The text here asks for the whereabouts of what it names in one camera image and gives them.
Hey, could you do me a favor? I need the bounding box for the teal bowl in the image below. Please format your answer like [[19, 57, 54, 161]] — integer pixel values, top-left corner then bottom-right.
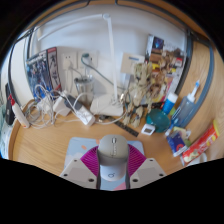
[[145, 108, 172, 134]]

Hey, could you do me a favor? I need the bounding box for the robot model kit box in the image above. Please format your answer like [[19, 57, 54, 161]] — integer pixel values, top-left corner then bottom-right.
[[25, 46, 63, 101]]

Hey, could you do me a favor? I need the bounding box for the red snack can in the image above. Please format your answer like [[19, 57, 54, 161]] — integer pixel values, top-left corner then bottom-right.
[[181, 119, 222, 166]]

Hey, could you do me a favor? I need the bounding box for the beige robot figure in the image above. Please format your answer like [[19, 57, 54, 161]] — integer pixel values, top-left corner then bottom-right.
[[123, 61, 158, 129]]

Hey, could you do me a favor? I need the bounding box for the white cable bundle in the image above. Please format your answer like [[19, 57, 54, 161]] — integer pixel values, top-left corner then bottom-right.
[[24, 83, 68, 129]]

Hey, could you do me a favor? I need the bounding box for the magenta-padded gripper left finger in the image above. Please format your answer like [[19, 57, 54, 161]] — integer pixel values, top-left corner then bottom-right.
[[59, 146, 102, 190]]

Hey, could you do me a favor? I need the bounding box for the white power strip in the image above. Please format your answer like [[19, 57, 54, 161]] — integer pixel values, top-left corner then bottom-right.
[[68, 94, 97, 127]]

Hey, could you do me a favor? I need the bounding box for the clear glass jar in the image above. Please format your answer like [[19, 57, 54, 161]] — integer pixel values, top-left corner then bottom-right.
[[73, 75, 95, 104]]

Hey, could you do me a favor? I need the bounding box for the clear blue spray bottle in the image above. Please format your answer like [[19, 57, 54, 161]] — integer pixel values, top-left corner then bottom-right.
[[173, 79, 201, 129]]

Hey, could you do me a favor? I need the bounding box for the white wall card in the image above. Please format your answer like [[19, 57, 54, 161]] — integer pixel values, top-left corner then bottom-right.
[[119, 52, 146, 75]]

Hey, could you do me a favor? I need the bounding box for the small white square clock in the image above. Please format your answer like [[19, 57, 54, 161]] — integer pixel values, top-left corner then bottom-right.
[[140, 123, 157, 136]]

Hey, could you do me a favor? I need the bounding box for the white bottle with red cap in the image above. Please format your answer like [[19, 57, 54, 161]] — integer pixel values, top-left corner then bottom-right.
[[7, 94, 31, 129]]

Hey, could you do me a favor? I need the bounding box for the white wall socket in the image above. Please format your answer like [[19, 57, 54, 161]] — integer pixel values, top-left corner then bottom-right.
[[78, 50, 99, 69], [61, 53, 79, 71]]

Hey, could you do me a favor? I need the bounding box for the blue packet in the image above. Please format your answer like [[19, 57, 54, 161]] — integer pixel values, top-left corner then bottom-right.
[[165, 128, 188, 158]]

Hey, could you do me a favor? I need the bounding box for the colourful printed box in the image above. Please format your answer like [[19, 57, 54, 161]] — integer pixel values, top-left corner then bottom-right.
[[144, 34, 188, 104]]

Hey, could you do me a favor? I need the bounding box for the black ruler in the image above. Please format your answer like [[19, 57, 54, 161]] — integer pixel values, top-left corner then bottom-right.
[[114, 120, 140, 138]]

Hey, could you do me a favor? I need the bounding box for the green cable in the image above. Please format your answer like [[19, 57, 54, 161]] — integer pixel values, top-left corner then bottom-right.
[[80, 53, 118, 89]]

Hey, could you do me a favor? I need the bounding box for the pastel printed mouse pad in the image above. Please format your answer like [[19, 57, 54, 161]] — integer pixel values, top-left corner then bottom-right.
[[63, 136, 146, 192]]

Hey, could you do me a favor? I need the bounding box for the grey computer mouse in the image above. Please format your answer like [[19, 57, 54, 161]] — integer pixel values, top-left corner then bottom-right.
[[96, 134, 130, 182]]

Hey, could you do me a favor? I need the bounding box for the blue and white can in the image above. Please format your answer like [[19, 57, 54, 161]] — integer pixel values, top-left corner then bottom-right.
[[161, 92, 179, 116]]

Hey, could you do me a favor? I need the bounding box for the white charger block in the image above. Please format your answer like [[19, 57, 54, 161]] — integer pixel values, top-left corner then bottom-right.
[[51, 96, 71, 117]]

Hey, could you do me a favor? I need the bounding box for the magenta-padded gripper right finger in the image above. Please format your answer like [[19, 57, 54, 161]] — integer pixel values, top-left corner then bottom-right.
[[125, 143, 167, 190]]

